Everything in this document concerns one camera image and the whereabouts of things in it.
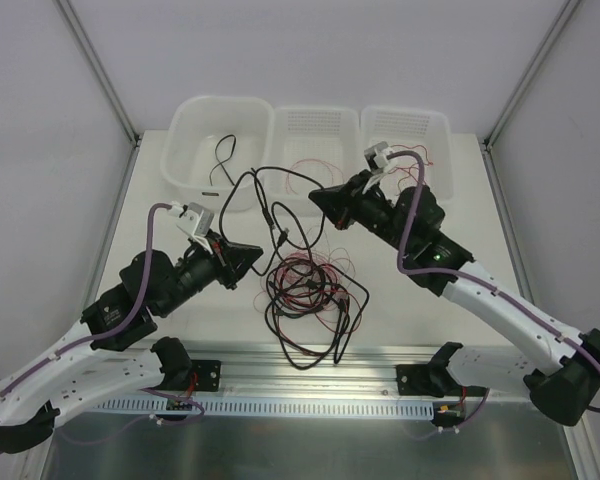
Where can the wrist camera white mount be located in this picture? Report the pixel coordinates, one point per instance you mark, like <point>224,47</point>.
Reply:
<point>194,220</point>
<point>377,158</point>

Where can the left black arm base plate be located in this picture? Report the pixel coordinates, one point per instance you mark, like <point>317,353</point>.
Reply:
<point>206,375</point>

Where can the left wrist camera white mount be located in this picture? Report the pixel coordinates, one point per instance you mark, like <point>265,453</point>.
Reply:
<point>194,220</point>

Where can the aluminium mounting rail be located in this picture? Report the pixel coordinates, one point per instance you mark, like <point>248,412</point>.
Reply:
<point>269,367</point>

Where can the right white perforated basket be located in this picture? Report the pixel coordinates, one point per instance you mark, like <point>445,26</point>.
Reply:
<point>423,131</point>

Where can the white slotted cable duct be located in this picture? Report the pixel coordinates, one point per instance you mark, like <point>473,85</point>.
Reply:
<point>273,407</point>

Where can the right aluminium frame post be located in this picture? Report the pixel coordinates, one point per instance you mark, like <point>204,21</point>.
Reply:
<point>541,55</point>

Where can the solid white plastic bin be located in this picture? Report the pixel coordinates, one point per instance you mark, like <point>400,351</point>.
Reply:
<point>211,141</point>

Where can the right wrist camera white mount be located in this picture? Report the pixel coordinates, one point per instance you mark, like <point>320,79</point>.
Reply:
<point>377,158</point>

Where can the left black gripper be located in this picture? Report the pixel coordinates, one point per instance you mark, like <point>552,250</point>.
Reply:
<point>225,263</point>

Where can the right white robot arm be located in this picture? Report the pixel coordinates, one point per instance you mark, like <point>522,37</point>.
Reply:
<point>438,264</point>

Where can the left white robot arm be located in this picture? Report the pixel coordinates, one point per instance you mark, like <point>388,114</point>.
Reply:
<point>60,384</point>

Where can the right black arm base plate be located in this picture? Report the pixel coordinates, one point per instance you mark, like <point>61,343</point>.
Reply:
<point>413,380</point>

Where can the left aluminium frame post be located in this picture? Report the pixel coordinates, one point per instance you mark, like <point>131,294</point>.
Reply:
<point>84,44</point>

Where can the middle white perforated basket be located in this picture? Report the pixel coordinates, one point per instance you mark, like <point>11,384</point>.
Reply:
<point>311,146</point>

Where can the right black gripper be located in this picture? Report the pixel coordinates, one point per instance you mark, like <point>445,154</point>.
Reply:
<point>349,205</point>

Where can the aluminium frame post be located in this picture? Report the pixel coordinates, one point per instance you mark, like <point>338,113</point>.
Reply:
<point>84,44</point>
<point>541,55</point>

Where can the white perforated basket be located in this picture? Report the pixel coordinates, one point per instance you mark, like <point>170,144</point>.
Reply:
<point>423,131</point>
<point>311,146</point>

